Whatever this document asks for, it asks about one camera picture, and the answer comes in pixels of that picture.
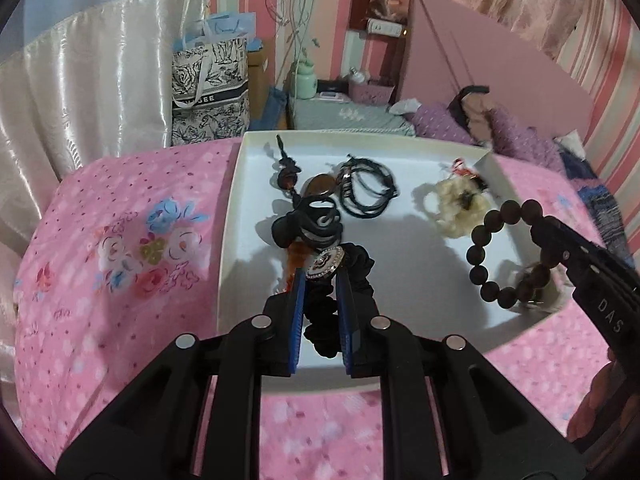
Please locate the white cardboard box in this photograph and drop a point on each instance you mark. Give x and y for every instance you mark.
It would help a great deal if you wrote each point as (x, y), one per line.
(400, 270)

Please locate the small purple dotted pillow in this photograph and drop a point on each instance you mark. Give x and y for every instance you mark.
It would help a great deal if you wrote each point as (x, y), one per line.
(440, 122)

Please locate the black scrunchie with rhinestone charm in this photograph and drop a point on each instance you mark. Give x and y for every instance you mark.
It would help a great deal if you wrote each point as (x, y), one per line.
(320, 320)

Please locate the dark knitted blanket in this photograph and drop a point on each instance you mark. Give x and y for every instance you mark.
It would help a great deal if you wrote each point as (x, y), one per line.
(605, 210)

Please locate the pink headboard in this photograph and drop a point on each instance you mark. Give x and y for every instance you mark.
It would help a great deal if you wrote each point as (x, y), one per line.
(475, 55)

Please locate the plush doll with black headband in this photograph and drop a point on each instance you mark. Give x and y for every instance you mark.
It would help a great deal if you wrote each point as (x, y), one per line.
(475, 110)

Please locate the pink woven basket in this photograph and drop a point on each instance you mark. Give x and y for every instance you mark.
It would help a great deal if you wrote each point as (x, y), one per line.
(370, 94)

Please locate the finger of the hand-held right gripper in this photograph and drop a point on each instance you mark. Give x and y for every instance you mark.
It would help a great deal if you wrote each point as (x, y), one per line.
(565, 245)

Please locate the brown cardboard box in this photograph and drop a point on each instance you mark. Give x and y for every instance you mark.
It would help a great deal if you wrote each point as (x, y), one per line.
(257, 80)

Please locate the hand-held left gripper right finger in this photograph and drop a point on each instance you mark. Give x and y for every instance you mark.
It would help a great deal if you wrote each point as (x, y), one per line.
(345, 320)

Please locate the cream satin curtain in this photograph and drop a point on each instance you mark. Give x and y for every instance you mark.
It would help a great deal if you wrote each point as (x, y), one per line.
(100, 85)

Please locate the pink floral blanket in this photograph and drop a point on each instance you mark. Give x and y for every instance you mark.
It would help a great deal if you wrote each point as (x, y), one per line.
(125, 310)

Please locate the green jar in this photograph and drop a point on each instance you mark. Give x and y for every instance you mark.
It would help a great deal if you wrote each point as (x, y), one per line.
(306, 85)

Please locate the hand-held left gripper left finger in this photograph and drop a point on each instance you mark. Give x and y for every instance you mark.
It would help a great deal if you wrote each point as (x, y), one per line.
(298, 310)

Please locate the cream fluffy flower scrunchie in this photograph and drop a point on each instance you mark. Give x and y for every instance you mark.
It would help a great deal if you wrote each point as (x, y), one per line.
(450, 200)

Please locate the brown stone pendant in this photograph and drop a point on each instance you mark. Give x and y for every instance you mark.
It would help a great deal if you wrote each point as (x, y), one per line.
(320, 185)

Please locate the person's right hand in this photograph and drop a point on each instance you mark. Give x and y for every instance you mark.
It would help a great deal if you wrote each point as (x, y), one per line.
(605, 395)

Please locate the grey bedside table cover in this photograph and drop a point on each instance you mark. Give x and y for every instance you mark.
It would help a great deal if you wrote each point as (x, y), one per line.
(345, 117)

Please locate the black hair clip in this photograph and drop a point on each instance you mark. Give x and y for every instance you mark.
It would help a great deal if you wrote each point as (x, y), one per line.
(285, 227)

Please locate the light blue gift bag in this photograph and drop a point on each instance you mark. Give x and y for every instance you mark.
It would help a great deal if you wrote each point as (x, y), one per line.
(225, 25)

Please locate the white tissue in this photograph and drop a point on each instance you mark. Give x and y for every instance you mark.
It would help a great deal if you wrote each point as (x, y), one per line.
(405, 106)

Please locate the white pillow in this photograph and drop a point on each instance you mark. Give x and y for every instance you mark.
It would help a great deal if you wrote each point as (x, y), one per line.
(575, 140)

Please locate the large purple dotted pillow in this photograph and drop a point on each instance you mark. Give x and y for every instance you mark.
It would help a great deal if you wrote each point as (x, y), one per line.
(525, 145)

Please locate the black and white floral tote bag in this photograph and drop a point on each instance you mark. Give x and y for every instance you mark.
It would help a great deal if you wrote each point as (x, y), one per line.
(210, 110)

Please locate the blue denim cloth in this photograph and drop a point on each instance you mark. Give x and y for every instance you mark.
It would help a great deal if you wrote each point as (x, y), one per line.
(272, 107)

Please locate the white power strip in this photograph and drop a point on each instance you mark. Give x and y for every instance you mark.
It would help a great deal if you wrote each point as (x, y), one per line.
(385, 26)

